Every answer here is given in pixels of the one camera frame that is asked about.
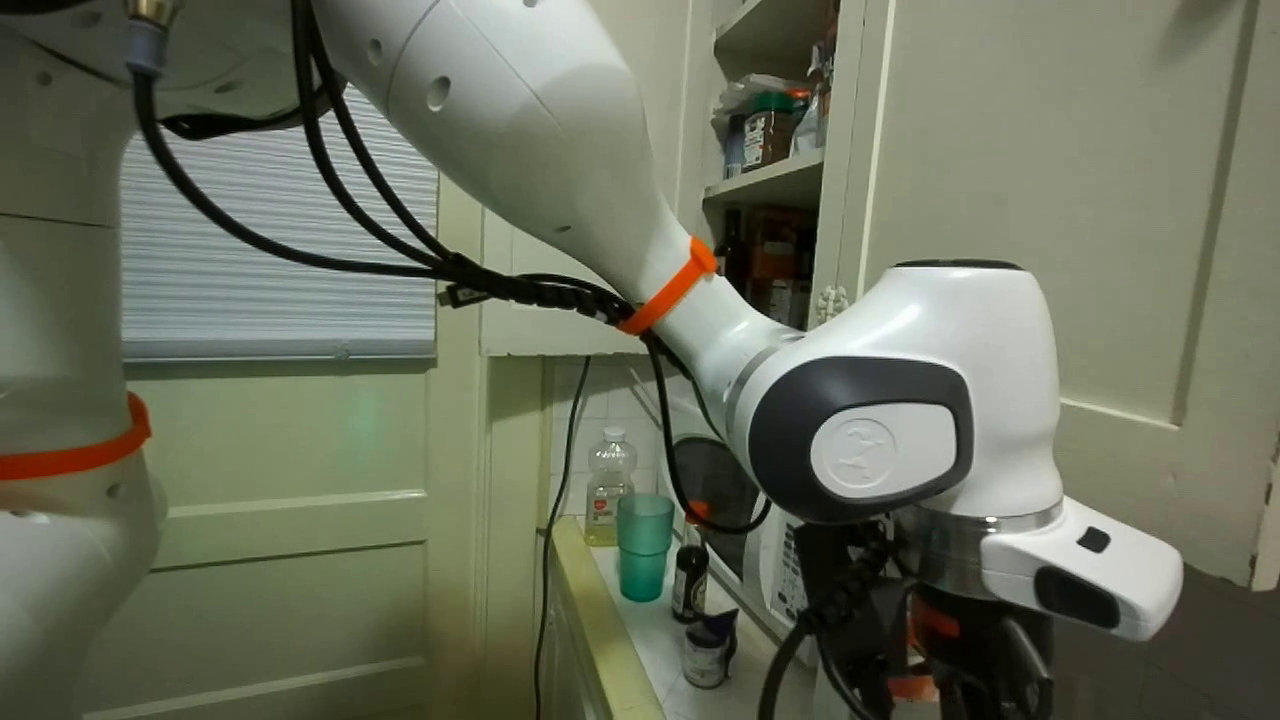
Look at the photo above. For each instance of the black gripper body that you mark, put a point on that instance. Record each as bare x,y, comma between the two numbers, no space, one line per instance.
872,629

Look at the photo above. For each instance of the open wall cabinet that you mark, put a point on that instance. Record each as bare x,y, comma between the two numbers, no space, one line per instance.
766,124

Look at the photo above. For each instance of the white window blind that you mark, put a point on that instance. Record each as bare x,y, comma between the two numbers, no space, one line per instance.
204,296

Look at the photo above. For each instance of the white microwave oven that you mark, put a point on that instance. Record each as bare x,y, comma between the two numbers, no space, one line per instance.
749,551

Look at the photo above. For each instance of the clear plastic bottle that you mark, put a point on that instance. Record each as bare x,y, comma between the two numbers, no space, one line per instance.
614,469

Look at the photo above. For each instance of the small blue white jug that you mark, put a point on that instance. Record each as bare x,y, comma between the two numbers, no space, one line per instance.
705,650

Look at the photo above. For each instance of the teal plastic cup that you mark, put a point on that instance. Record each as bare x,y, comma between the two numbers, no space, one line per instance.
640,544

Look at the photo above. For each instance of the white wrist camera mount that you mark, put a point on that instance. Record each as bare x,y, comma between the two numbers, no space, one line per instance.
1089,569

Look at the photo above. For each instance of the white cabinet door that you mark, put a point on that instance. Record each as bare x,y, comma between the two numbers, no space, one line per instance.
1128,156

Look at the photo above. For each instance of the dark sauce bottle red cap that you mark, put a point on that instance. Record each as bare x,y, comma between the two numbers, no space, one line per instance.
689,569

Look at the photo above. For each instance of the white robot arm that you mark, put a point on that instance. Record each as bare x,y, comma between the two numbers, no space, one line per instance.
935,391

